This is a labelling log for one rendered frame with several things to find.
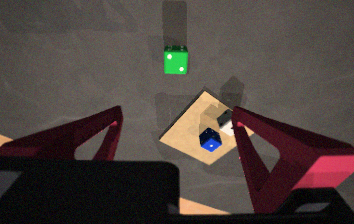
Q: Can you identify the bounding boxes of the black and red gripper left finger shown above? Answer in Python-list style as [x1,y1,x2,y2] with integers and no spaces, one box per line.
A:
[0,106,123,160]

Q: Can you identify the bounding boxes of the green dice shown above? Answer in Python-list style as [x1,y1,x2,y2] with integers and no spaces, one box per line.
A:
[164,45,188,74]

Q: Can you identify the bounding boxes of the blue dice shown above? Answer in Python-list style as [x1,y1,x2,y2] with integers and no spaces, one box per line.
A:
[199,127,222,152]

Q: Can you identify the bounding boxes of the tan flat mat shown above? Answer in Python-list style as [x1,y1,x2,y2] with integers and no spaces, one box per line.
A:
[159,90,236,164]

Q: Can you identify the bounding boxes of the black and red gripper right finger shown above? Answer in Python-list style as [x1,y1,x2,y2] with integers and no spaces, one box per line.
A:
[231,106,354,213]

